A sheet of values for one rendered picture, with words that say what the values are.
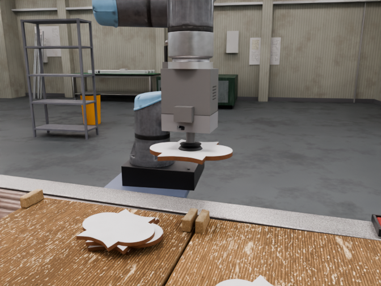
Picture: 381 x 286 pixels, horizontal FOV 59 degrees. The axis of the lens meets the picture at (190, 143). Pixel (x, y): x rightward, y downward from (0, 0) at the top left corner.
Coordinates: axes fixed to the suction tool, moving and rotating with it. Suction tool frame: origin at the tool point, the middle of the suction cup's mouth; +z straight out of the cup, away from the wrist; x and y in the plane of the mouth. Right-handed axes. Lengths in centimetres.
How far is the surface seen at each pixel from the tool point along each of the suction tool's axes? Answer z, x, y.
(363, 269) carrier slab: 16.6, -1.3, 29.5
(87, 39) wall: -89, 996, -654
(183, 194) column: 23.0, 35.9, -12.7
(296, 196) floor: 109, 264, 29
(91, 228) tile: 13.3, -7.1, -16.6
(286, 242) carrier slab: 16.6, 4.0, 17.4
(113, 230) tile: 13.3, -6.3, -12.5
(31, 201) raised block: 15.5, 4.3, -39.7
